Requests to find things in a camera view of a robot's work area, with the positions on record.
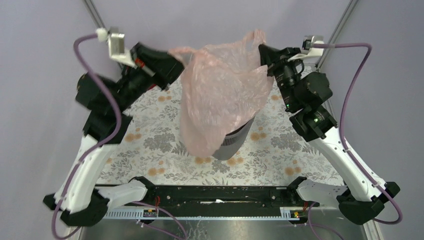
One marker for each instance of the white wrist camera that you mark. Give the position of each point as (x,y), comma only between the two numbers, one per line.
(307,50)
(115,41)

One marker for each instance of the aluminium frame post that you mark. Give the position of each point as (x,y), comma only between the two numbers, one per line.
(337,31)
(94,14)

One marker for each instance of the aluminium frame post left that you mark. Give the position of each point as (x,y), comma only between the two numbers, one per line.
(94,14)

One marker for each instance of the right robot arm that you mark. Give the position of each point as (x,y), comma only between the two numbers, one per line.
(364,194)

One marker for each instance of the pink plastic trash bag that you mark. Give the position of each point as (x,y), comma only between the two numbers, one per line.
(223,87)

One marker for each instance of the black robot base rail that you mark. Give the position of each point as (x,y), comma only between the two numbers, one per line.
(174,196)

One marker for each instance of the aluminium frame post right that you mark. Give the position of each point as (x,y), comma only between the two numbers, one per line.
(337,31)

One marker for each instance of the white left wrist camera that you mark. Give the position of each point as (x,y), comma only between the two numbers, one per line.
(115,41)

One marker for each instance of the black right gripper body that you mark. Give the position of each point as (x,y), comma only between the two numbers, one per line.
(285,72)

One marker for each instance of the floral patterned table mat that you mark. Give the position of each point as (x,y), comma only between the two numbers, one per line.
(272,154)

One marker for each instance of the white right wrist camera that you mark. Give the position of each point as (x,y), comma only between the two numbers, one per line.
(307,50)

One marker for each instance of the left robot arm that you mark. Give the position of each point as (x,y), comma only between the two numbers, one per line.
(78,202)

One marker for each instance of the grey slotted trash bin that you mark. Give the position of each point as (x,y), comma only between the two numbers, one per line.
(233,142)

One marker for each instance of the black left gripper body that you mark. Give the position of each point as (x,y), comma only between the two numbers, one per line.
(143,77)

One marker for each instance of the white slotted cable duct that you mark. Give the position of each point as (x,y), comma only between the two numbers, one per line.
(210,212)

